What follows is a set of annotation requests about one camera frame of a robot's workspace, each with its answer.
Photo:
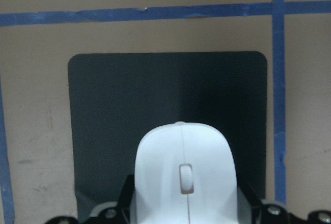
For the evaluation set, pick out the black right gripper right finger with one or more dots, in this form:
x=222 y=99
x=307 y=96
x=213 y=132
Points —
x=252 y=209

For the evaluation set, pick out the black mousepad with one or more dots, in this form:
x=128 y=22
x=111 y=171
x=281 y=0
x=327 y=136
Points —
x=115 y=99

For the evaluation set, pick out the white computer mouse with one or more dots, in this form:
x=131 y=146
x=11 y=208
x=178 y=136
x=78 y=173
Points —
x=184 y=173

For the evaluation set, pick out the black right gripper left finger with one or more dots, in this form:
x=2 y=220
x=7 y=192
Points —
x=108 y=212

